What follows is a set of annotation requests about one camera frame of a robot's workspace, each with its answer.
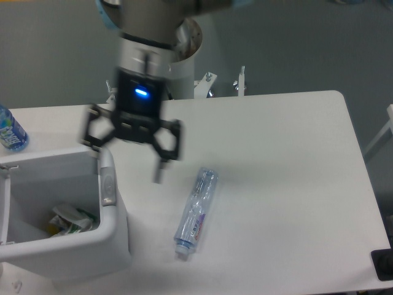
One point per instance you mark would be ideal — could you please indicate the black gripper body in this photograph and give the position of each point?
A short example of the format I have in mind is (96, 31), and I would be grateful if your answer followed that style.
(137, 107)

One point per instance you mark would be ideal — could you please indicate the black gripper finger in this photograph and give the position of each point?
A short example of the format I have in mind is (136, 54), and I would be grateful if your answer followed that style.
(167, 143)
(97, 128)

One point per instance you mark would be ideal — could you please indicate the clear plastic bottle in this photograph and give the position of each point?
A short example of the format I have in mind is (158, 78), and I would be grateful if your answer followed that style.
(196, 208)

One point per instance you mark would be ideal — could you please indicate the white paper wrapper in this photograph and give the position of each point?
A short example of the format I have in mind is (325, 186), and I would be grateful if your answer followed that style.
(69, 220)

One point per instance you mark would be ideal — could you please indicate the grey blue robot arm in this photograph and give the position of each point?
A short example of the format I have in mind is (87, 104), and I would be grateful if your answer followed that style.
(148, 45)

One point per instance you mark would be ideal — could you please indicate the white plastic trash can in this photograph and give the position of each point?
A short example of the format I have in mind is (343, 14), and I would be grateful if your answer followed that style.
(32, 184)

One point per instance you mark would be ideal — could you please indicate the blue labelled water bottle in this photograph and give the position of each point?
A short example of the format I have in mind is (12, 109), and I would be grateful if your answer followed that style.
(13, 136)

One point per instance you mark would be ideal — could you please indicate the black clamp at table edge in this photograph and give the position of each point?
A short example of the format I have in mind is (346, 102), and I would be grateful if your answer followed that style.
(382, 261)

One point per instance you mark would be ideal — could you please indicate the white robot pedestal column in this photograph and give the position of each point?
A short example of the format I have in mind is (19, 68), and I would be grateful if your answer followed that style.
(181, 74)

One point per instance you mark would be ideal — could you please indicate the white pedestal base frame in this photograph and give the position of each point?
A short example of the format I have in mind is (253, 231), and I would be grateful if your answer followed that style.
(205, 88)

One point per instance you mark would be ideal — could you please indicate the white frame at right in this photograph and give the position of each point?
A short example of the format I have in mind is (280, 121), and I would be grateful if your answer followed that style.
(380, 139)

